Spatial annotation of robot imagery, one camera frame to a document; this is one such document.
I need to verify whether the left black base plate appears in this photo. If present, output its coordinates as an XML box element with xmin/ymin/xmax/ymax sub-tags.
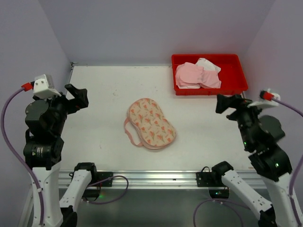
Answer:
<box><xmin>96</xmin><ymin>172</ymin><xmax>114</xmax><ymax>187</ymax></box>

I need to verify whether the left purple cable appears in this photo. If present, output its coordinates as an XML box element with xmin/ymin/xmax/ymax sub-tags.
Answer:
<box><xmin>0</xmin><ymin>82</ymin><xmax>130</xmax><ymax>225</ymax></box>

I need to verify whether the pink bra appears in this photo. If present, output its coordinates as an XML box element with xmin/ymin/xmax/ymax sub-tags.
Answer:
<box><xmin>175</xmin><ymin>58</ymin><xmax>222</xmax><ymax>89</ymax></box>

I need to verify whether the aluminium mounting rail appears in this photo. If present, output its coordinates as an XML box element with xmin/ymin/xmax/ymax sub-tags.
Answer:
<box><xmin>59</xmin><ymin>170</ymin><xmax>265</xmax><ymax>189</ymax></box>

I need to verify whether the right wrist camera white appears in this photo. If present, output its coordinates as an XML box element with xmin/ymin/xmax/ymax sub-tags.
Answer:
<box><xmin>248</xmin><ymin>89</ymin><xmax>281</xmax><ymax>110</ymax></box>

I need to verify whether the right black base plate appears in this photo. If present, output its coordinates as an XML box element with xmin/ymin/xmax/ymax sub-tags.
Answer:
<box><xmin>196</xmin><ymin>166</ymin><xmax>215</xmax><ymax>187</ymax></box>

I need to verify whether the floral laundry bag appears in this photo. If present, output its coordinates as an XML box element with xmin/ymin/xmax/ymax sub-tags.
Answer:
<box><xmin>124</xmin><ymin>98</ymin><xmax>177</xmax><ymax>150</ymax></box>

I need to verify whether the red plastic tray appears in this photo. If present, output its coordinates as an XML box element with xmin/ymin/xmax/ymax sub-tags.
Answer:
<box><xmin>171</xmin><ymin>54</ymin><xmax>248</xmax><ymax>96</ymax></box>

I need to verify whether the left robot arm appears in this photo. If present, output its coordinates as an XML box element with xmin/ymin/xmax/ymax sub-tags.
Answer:
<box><xmin>23</xmin><ymin>84</ymin><xmax>97</xmax><ymax>227</ymax></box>

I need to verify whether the purple cable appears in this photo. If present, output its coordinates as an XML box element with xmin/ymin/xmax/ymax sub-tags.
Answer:
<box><xmin>0</xmin><ymin>82</ymin><xmax>130</xmax><ymax>225</ymax></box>
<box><xmin>193</xmin><ymin>91</ymin><xmax>303</xmax><ymax>227</ymax></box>

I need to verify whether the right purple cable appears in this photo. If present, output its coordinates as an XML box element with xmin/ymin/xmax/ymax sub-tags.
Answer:
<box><xmin>193</xmin><ymin>91</ymin><xmax>303</xmax><ymax>227</ymax></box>

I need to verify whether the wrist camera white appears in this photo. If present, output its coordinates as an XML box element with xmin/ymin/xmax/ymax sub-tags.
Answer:
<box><xmin>248</xmin><ymin>89</ymin><xmax>281</xmax><ymax>110</ymax></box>
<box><xmin>33</xmin><ymin>74</ymin><xmax>61</xmax><ymax>99</ymax></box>

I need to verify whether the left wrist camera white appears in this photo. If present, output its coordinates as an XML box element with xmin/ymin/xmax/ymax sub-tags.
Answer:
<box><xmin>33</xmin><ymin>74</ymin><xmax>61</xmax><ymax>99</ymax></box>

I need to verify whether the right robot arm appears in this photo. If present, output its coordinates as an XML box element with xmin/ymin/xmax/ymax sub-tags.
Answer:
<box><xmin>212</xmin><ymin>91</ymin><xmax>303</xmax><ymax>227</ymax></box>

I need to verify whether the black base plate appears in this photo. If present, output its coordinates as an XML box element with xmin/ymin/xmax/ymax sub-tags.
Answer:
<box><xmin>96</xmin><ymin>172</ymin><xmax>114</xmax><ymax>187</ymax></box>
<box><xmin>196</xmin><ymin>166</ymin><xmax>215</xmax><ymax>187</ymax></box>

